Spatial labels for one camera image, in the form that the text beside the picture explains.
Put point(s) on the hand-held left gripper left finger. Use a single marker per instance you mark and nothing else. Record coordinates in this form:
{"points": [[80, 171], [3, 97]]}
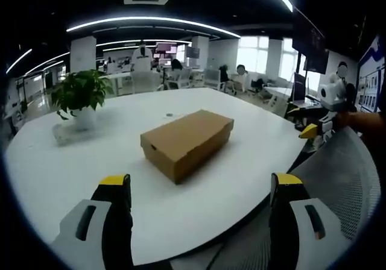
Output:
{"points": [[99, 218]]}

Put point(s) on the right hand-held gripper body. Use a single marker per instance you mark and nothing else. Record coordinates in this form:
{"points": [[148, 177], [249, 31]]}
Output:
{"points": [[333, 93]]}

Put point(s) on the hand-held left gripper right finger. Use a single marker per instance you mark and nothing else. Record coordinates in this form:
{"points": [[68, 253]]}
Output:
{"points": [[297, 218]]}

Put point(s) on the brown cardboard shoe box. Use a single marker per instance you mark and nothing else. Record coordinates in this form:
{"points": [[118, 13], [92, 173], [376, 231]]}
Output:
{"points": [[187, 143]]}

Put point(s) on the grey mesh office chair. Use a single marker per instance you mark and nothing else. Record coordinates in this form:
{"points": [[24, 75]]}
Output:
{"points": [[337, 176]]}

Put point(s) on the clear plant saucer tray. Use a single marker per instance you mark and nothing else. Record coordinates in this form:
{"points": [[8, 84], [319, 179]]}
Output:
{"points": [[67, 133]]}

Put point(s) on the white office chair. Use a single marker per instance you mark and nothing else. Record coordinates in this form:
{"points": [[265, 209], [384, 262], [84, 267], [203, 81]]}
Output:
{"points": [[181, 77], [212, 78]]}

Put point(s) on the white plant pot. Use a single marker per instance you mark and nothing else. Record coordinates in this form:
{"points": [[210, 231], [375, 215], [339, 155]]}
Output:
{"points": [[85, 118]]}

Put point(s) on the green potted plant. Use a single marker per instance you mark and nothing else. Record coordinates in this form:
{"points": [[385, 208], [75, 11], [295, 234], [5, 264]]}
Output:
{"points": [[81, 92]]}

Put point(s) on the curved ceiling light strip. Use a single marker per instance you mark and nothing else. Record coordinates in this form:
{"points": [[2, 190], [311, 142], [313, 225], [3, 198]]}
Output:
{"points": [[150, 23]]}

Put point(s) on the blue wall display board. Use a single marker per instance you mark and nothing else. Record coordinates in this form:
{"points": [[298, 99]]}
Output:
{"points": [[370, 77]]}

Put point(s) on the dark wall screen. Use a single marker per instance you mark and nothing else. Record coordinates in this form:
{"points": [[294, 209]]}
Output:
{"points": [[312, 47]]}

